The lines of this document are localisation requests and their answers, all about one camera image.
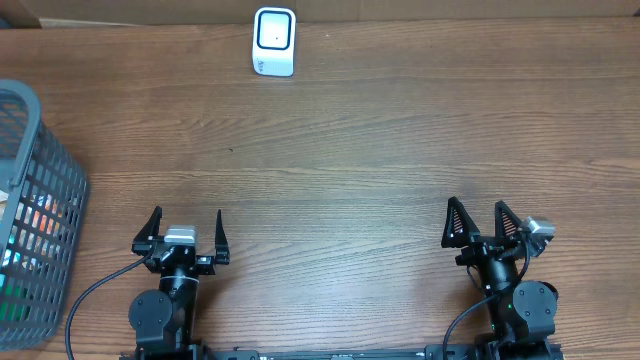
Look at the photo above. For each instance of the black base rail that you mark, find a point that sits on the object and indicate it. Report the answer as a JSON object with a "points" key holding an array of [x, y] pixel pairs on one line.
{"points": [[430, 352]]}

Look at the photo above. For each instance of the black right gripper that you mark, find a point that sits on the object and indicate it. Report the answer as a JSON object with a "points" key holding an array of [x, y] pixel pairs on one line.
{"points": [[480, 246]]}

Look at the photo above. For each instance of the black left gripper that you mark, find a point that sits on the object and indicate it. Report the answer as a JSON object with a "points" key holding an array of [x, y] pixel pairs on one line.
{"points": [[208, 265]]}

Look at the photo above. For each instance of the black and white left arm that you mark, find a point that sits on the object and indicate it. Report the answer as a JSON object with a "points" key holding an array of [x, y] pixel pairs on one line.
{"points": [[163, 318]]}

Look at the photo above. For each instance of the grey mesh basket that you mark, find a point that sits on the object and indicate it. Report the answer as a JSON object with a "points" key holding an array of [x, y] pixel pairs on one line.
{"points": [[46, 193]]}

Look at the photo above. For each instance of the white barcode scanner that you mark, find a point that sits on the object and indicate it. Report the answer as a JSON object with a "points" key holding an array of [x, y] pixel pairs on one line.
{"points": [[273, 44]]}

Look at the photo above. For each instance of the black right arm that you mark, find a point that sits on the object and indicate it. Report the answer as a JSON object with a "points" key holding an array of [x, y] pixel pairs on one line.
{"points": [[521, 312]]}

